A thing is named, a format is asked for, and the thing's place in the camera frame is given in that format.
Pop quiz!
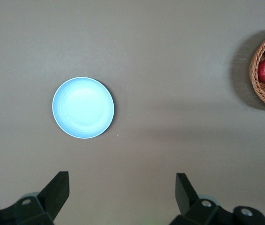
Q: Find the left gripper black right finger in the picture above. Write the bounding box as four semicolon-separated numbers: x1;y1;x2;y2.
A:
169;172;235;225

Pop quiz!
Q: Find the light blue round plate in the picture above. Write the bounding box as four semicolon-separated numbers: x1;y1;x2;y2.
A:
52;76;115;139

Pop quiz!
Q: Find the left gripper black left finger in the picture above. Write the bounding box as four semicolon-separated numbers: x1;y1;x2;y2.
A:
14;171;70;225

